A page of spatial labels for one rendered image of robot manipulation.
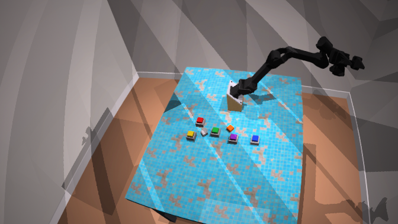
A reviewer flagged purple button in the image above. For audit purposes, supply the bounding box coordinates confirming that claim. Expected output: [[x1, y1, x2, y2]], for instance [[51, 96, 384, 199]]
[[229, 133, 238, 145]]

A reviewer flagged red button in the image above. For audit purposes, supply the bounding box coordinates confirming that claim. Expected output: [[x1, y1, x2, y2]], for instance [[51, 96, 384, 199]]
[[195, 117, 206, 127]]

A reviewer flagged green button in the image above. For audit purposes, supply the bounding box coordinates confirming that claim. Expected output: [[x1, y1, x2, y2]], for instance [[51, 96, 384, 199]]
[[211, 127, 221, 137]]

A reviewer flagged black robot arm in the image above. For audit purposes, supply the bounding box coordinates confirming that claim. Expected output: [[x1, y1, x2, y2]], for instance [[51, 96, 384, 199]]
[[229, 36, 347, 99]]

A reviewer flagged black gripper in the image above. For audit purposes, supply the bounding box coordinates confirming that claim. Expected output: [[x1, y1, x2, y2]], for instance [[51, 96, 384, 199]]
[[329, 49, 365, 70]]

